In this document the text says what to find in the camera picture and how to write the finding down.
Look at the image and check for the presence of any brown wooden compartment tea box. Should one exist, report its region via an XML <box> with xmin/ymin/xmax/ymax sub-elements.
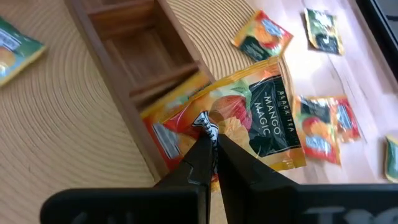
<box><xmin>63</xmin><ymin>0</ymin><xmax>218</xmax><ymax>183</ymax></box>

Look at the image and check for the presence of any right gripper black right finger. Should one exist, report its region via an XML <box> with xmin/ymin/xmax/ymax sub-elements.
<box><xmin>216</xmin><ymin>133</ymin><xmax>398</xmax><ymax>224</ymax></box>

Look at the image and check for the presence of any green yellow tea packet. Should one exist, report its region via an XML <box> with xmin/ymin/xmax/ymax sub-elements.
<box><xmin>384</xmin><ymin>134</ymin><xmax>398</xmax><ymax>184</ymax></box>
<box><xmin>0</xmin><ymin>15</ymin><xmax>47</xmax><ymax>88</ymax></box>
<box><xmin>303</xmin><ymin>6</ymin><xmax>345</xmax><ymax>56</ymax></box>

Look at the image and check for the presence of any round woven straw placemat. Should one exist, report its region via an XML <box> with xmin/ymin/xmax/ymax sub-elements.
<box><xmin>0</xmin><ymin>0</ymin><xmax>295</xmax><ymax>224</ymax></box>

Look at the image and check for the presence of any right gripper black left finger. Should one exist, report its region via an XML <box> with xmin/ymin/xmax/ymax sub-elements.
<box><xmin>39</xmin><ymin>133</ymin><xmax>216</xmax><ymax>224</ymax></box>

